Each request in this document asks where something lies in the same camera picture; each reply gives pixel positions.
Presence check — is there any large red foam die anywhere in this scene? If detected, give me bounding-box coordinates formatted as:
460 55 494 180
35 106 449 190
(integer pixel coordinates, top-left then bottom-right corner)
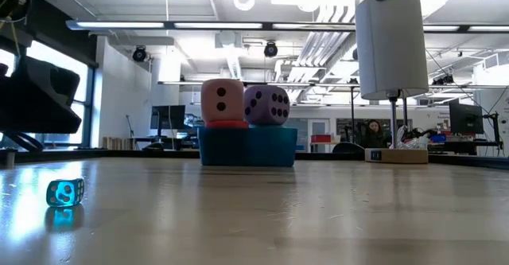
204 119 250 130

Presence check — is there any large pink foam die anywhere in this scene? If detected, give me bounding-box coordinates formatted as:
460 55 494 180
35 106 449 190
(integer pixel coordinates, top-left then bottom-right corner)
200 78 246 123

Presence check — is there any large purple foam die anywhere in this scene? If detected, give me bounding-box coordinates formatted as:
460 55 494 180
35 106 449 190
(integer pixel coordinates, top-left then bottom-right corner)
243 84 291 127

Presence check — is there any row of wooden blocks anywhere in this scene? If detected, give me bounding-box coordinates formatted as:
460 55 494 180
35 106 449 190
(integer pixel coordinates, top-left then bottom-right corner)
102 136 133 151

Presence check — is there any small light blue die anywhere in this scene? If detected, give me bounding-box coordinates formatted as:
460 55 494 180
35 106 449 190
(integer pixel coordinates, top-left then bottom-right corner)
45 177 86 208

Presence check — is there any long ceiling light strip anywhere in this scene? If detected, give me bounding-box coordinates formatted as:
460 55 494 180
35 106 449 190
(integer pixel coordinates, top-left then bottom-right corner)
65 20 509 33

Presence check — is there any black computer monitor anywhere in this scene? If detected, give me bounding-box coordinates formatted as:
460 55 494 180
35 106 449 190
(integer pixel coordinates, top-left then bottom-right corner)
449 99 485 135
150 104 187 138

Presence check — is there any blue plastic bin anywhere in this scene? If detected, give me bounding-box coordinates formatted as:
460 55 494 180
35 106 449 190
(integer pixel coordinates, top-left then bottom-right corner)
197 126 298 168

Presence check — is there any person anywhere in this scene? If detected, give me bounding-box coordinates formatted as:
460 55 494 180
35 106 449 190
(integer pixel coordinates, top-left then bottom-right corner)
363 118 385 149

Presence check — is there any white shade table lamp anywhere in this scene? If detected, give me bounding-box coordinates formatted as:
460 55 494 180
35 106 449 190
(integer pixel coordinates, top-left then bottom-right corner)
355 0 430 165

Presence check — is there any white ceiling ring light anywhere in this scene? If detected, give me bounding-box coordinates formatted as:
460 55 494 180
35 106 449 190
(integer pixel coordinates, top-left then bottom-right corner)
232 0 256 12

